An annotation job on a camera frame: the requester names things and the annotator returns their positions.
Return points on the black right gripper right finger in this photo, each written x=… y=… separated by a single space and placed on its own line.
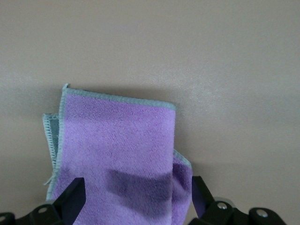
x=211 y=211

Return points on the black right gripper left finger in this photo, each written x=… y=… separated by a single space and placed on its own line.
x=70 y=206

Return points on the purple microfiber towel grey edging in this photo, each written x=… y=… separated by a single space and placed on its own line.
x=117 y=140

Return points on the brown table cover mat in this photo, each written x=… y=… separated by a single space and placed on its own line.
x=150 y=47

